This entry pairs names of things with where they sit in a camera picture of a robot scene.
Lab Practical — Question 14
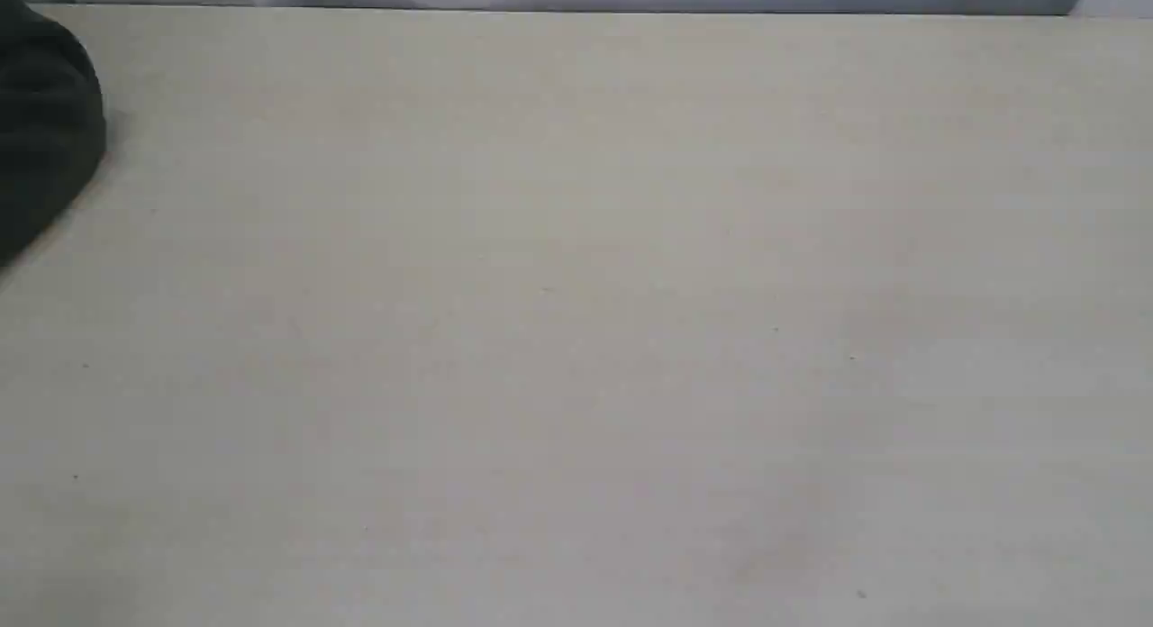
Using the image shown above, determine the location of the green sleeved forearm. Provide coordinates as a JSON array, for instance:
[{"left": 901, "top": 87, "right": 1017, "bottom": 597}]
[{"left": 1, "top": 0, "right": 108, "bottom": 269}]

